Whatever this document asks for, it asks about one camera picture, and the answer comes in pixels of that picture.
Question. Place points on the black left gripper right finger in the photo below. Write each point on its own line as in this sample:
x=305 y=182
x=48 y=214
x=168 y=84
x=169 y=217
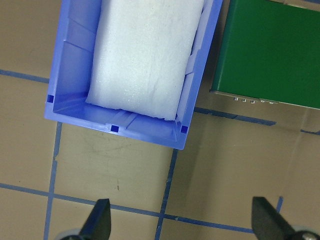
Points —
x=267 y=223

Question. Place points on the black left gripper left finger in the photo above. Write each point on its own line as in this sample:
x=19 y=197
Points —
x=98 y=224

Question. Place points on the blue source bin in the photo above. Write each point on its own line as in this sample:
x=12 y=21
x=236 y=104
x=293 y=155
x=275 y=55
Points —
x=71 y=71

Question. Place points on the green conveyor belt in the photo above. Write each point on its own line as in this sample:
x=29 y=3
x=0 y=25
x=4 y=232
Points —
x=270 y=51

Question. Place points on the white foam pad source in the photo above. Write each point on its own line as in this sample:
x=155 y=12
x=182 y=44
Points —
x=141 y=52

